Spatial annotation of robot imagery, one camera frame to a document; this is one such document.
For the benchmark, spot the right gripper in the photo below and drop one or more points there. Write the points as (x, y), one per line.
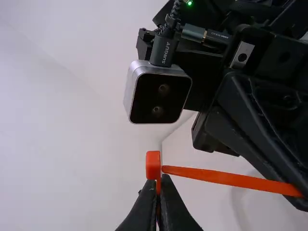
(264, 29)

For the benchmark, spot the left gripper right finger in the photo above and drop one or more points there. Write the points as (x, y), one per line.
(173, 209)

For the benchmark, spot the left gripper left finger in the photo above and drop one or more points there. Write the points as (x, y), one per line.
(144, 209)

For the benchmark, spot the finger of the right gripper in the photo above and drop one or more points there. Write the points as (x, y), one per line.
(260, 125)

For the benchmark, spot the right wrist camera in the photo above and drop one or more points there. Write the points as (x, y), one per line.
(158, 96)

